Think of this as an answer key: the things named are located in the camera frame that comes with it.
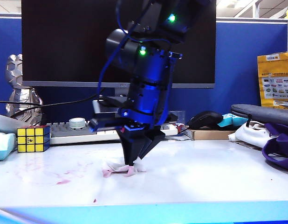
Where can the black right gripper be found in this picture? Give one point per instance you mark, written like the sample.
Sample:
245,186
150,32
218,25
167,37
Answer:
146,100

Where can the white wet wipe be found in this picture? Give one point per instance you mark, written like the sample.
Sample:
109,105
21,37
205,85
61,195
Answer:
130,172

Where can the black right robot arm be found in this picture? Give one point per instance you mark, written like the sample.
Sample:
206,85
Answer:
176,9

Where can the light blue wet wipes pack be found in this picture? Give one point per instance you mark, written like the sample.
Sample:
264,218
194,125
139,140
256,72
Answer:
4,147

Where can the clear plastic cup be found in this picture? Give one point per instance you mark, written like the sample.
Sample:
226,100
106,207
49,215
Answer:
180,116

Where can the black computer mouse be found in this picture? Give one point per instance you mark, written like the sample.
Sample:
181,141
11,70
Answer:
204,119

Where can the round white tape roll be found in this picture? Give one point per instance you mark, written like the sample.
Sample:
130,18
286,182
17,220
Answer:
77,123

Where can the flat brown cardboard box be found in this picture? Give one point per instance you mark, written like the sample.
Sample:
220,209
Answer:
211,135

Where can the white and grey mechanical keyboard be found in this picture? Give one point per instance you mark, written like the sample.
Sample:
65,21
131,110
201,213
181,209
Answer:
71,137

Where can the white cloth bag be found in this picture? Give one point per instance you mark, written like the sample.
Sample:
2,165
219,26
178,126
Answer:
248,135

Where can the Rubik's cube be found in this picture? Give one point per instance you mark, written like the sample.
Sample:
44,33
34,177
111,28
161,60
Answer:
31,140

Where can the black computer monitor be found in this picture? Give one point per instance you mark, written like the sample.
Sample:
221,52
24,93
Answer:
60,42

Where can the grey fabric laptop sleeve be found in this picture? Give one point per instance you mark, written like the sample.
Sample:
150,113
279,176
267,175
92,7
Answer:
269,114

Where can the silver faceted figurine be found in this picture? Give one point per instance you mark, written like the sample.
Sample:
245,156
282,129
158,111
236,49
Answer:
17,93

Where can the grey white flat board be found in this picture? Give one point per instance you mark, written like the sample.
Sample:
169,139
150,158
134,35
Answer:
7,122

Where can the purple fabric bag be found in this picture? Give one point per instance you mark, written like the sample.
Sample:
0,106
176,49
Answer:
281,144

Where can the yellow printed paper bag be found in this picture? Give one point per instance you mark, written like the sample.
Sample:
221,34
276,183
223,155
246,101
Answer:
276,70

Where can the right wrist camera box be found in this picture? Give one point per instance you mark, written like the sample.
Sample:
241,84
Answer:
104,107

